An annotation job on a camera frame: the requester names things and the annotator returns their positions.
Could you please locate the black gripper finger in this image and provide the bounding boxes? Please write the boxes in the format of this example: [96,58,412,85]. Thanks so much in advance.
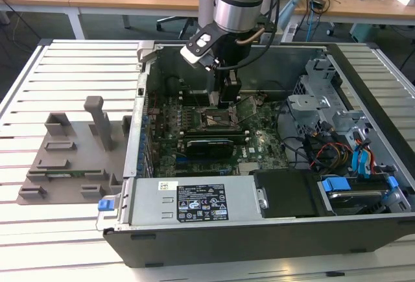
[219,78,243,108]

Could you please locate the black case cable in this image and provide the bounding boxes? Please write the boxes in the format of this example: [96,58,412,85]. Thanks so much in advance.
[274,99,312,169]

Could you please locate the hanging blue cable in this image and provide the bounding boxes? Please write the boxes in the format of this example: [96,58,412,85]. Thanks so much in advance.
[307,1,314,41]

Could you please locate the silver drive cage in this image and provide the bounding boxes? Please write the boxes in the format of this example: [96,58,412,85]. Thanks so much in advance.
[287,57,374,143]

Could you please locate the small silver heatsink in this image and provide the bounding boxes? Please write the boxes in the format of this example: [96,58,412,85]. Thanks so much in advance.
[238,161,262,176]

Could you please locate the silver power supply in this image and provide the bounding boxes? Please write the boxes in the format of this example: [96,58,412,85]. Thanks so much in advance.
[117,175,270,229]

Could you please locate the blue flat data wire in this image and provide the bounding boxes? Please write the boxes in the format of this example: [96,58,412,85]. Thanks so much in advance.
[360,135,374,179]
[351,148,363,178]

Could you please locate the black office chair base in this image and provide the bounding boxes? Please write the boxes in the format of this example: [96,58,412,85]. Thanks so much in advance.
[156,16,199,40]

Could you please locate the red yellow power wires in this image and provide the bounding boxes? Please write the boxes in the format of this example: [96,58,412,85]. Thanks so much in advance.
[309,141,354,170]

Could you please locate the white power strip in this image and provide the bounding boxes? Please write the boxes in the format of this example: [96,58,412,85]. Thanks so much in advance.
[282,22,298,41]

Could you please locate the green RAM stick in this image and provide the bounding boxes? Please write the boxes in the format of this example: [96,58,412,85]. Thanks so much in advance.
[44,170,88,179]

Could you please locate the grey-brown parts rack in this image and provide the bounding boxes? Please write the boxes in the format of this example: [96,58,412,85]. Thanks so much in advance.
[15,95,134,206]

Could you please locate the CPU socket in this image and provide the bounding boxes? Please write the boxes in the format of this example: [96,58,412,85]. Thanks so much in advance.
[199,105,239,132]

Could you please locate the green motherboard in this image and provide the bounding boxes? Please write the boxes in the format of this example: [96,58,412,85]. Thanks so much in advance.
[147,92,289,179]

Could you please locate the open black PC case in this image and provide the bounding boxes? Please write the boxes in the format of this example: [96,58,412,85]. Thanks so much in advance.
[96,40,415,268]

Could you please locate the black graphics card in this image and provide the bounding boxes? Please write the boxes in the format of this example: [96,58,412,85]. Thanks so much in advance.
[183,136,236,160]

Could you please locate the brown cable sleeve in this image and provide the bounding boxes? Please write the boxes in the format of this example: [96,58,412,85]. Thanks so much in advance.
[235,28,265,45]

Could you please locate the black plastic shroud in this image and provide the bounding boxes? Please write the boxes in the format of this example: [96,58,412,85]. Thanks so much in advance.
[252,170,320,220]

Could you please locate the teal box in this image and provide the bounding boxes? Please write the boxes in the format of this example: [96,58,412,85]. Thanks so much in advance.
[349,22,385,43]

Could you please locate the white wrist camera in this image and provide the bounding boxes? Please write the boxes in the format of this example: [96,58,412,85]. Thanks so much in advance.
[180,24,217,69]

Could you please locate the blue case latch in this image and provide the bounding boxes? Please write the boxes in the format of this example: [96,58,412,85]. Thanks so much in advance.
[97,198,117,213]

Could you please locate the hard disk in blue carrier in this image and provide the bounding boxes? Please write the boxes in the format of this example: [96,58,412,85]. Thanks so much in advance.
[319,174,400,217]

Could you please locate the metal socket cover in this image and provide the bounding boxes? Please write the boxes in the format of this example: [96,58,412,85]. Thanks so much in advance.
[233,96,261,124]

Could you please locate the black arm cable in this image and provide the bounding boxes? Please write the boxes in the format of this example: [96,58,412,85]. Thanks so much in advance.
[213,0,283,71]

